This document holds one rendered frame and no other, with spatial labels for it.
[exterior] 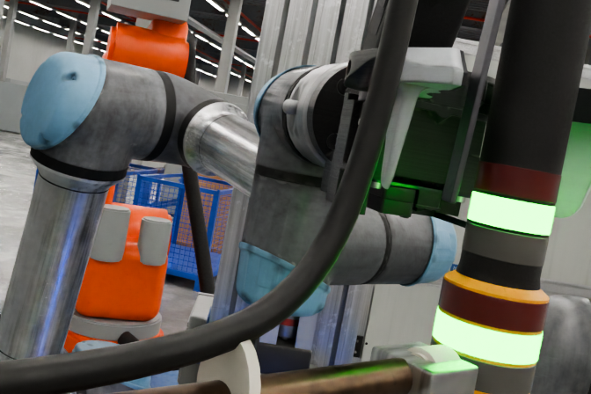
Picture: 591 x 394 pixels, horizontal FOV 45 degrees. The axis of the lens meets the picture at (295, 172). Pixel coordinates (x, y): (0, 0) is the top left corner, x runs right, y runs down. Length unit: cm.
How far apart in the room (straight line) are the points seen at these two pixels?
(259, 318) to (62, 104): 62
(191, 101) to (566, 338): 50
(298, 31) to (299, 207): 67
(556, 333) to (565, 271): 167
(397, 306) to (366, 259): 164
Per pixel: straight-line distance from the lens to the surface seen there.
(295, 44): 116
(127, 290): 424
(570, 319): 73
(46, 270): 91
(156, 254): 418
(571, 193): 35
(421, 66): 27
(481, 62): 30
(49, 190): 88
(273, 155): 53
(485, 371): 30
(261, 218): 54
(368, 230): 58
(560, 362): 72
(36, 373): 18
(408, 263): 62
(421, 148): 37
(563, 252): 238
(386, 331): 223
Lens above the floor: 162
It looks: 3 degrees down
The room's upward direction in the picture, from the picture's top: 10 degrees clockwise
